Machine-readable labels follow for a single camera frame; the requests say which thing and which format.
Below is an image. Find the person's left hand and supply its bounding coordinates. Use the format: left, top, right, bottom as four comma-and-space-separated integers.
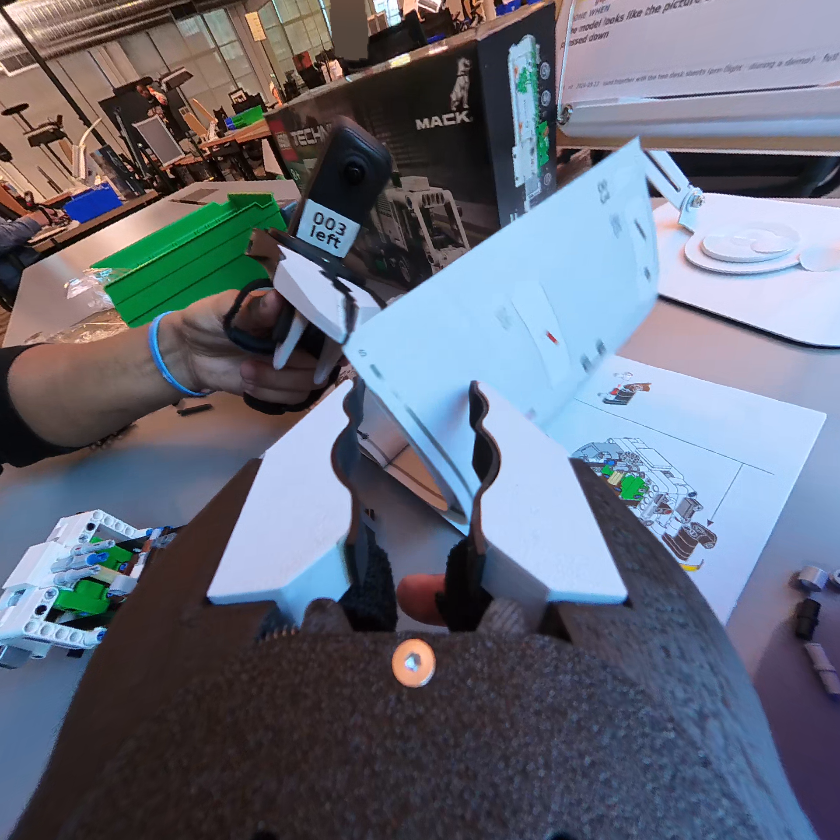
157, 289, 345, 411

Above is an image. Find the person's left forearm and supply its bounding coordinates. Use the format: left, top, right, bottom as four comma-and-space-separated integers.
0, 315, 178, 470

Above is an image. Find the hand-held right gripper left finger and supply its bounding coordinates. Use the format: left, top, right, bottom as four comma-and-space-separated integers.
205, 378, 368, 626

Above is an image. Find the grey lego connector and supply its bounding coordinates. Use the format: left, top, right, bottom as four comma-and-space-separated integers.
791, 564, 840, 595

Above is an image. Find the blue wristband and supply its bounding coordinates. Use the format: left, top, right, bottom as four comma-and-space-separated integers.
147, 311, 211, 398

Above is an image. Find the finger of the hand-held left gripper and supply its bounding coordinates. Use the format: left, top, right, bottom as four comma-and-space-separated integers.
271, 255, 358, 345
336, 281, 386, 345

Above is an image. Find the black lego set box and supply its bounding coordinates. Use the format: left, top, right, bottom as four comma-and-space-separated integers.
266, 0, 559, 290

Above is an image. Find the person's right hand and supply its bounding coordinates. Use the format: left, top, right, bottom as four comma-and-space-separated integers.
395, 574, 450, 627

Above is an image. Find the clear plastic bag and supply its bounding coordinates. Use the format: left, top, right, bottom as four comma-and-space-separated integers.
49, 276, 132, 343

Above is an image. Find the blue plastic bin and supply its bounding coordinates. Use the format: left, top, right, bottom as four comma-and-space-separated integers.
63, 184, 126, 224

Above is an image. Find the white stand arm with base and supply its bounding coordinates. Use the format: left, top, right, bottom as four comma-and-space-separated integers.
646, 150, 803, 277

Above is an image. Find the tilted grey monitor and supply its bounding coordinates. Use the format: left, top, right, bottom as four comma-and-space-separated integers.
134, 117, 186, 166

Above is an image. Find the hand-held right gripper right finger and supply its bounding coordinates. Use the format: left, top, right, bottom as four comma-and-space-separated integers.
466, 379, 632, 632

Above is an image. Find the lego instruction booklet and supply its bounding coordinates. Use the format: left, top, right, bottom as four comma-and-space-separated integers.
262, 136, 828, 626

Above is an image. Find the green plastic tray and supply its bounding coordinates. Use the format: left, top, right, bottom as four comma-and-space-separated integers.
91, 192, 290, 327

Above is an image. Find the white green lego model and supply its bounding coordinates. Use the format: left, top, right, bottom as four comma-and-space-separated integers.
0, 508, 191, 667

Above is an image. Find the pale lego axle pin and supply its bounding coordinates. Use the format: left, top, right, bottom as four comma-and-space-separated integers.
804, 643, 840, 697

